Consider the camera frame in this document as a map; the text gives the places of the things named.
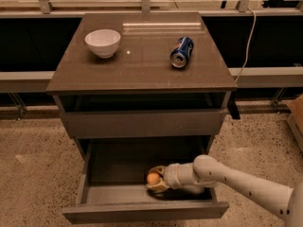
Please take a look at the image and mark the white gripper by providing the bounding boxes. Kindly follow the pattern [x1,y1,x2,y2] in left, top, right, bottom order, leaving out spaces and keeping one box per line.
[146,164,181,193]

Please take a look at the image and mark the open bottom grey drawer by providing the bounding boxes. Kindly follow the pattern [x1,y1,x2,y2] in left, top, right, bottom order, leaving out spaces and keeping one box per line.
[62,136,229,224]

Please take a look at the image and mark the white ceramic bowl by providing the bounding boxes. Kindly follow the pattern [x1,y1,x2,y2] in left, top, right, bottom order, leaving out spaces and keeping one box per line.
[84,29,121,58]

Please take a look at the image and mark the cardboard box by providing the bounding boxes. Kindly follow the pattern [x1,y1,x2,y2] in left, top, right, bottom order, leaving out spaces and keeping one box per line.
[287,95,303,152]

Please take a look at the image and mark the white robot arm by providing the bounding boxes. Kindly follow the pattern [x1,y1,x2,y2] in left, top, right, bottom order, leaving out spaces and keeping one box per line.
[147,154,303,227]

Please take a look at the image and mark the blue soda can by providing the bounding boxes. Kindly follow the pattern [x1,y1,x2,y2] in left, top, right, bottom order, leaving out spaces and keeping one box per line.
[170,37,194,69]

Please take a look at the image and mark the metal railing frame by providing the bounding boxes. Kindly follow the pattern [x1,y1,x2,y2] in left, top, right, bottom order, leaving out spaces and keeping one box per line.
[0,0,303,17]

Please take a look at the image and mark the grey drawer cabinet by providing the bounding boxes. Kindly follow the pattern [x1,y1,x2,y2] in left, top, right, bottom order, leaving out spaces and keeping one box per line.
[45,11,239,163]

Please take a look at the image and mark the orange ball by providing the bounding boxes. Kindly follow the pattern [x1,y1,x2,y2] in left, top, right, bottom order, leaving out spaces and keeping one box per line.
[147,172,160,184]

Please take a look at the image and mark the grey middle drawer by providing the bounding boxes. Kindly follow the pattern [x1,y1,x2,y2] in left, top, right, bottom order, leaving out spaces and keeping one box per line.
[61,110,227,139]

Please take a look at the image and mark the white cable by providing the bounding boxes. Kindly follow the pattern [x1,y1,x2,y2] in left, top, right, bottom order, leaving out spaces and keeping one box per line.
[234,7,258,84]

